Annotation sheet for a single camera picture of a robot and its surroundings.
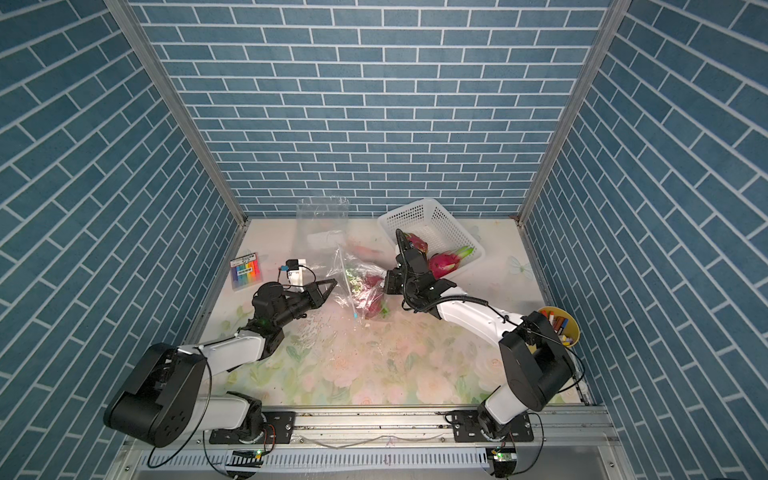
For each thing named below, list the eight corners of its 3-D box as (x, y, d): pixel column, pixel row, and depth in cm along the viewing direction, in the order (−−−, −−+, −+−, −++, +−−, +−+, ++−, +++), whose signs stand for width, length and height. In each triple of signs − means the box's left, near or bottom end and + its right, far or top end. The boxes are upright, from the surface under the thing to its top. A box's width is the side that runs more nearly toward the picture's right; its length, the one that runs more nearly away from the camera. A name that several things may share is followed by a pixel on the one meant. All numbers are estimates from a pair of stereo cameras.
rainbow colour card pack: (235, 291, 102) (232, 288, 100) (231, 263, 109) (229, 259, 108) (262, 282, 104) (260, 278, 103) (257, 255, 112) (255, 251, 110)
